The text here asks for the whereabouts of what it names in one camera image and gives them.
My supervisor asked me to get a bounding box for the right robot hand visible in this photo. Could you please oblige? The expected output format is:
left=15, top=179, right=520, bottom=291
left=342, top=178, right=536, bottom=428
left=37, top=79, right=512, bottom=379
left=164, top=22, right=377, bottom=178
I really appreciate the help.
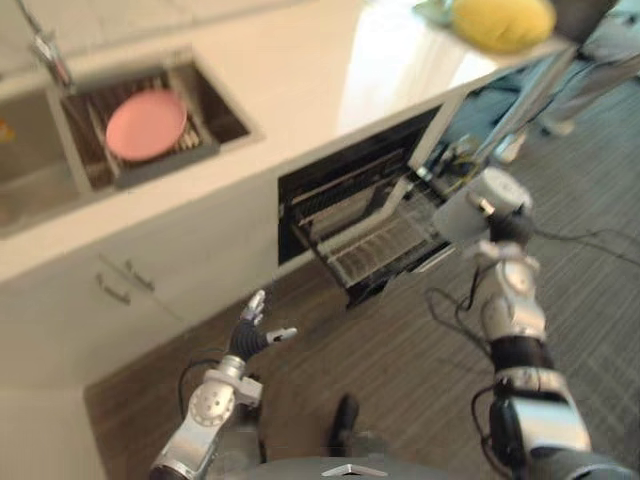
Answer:
left=473, top=197, right=533, bottom=247

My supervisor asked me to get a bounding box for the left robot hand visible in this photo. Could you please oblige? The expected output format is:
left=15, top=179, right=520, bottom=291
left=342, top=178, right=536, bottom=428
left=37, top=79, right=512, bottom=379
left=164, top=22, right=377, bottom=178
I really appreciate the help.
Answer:
left=229, top=288, right=299, bottom=361

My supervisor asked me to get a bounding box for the white dishwasher door panel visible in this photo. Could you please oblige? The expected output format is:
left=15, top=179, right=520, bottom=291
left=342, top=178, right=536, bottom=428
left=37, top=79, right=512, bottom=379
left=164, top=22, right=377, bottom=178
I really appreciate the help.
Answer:
left=383, top=93, right=467, bottom=217

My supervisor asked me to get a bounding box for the black built-in dishwasher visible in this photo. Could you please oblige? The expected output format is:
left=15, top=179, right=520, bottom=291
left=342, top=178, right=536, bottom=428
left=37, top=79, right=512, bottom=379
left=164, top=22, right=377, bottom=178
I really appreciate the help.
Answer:
left=276, top=101, right=452, bottom=312

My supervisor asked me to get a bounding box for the steel sink basin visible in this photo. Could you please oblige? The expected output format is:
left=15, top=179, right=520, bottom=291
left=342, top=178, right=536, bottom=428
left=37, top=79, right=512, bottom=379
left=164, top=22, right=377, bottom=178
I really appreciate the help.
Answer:
left=0, top=44, right=267, bottom=240

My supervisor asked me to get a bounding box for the grey stand leg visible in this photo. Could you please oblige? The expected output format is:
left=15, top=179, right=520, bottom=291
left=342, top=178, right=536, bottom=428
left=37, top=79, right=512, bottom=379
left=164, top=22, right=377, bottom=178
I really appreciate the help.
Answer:
left=478, top=38, right=582, bottom=163

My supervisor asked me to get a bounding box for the person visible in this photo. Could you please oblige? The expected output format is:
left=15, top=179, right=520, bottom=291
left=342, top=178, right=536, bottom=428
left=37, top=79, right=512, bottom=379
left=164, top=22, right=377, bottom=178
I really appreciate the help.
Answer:
left=538, top=19, right=640, bottom=137

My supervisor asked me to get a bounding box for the grey robot torso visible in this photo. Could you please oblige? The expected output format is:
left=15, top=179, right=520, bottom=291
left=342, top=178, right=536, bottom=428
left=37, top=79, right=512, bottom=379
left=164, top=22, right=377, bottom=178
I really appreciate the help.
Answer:
left=214, top=438, right=640, bottom=480

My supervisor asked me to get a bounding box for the yellow round object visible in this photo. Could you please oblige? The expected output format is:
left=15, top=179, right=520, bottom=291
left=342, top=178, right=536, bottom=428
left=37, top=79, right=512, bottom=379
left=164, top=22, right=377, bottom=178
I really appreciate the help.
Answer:
left=451, top=0, right=557, bottom=52

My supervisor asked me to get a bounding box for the green object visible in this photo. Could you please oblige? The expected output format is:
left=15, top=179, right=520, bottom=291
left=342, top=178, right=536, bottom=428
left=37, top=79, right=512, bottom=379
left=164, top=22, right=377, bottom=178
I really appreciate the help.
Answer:
left=411, top=0, right=457, bottom=24

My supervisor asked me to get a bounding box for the pink plate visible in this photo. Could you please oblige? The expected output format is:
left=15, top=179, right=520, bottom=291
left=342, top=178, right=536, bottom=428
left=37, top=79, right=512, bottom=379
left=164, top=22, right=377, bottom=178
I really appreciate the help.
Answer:
left=104, top=91, right=189, bottom=164

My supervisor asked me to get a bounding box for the dark dish rack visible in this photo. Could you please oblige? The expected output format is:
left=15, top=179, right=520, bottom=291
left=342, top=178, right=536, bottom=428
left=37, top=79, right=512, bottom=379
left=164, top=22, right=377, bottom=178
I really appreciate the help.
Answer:
left=60, top=63, right=222, bottom=192

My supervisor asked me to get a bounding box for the chrome faucet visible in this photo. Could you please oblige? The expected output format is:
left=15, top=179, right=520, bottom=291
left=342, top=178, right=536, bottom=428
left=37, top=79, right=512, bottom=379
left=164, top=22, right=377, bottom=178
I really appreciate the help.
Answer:
left=14, top=0, right=77, bottom=95

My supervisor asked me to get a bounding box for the black floor cable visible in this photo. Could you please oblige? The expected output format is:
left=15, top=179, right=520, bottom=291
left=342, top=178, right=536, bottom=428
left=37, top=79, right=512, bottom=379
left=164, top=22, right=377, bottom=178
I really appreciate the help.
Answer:
left=529, top=219, right=640, bottom=263

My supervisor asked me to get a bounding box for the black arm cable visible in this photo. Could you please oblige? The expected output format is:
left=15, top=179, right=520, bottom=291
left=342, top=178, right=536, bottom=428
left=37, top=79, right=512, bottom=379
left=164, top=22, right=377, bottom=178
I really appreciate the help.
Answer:
left=424, top=267, right=497, bottom=362

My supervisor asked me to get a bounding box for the cabinet handle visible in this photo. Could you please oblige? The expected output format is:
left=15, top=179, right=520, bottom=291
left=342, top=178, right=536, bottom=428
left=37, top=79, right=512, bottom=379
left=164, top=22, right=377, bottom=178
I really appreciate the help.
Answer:
left=123, top=258, right=157, bottom=293
left=95, top=272, right=133, bottom=306

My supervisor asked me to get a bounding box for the wire dishwasher basket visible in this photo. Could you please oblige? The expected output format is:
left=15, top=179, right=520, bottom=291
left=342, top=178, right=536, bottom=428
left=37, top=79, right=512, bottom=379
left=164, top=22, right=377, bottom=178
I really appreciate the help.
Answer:
left=293, top=168, right=452, bottom=292

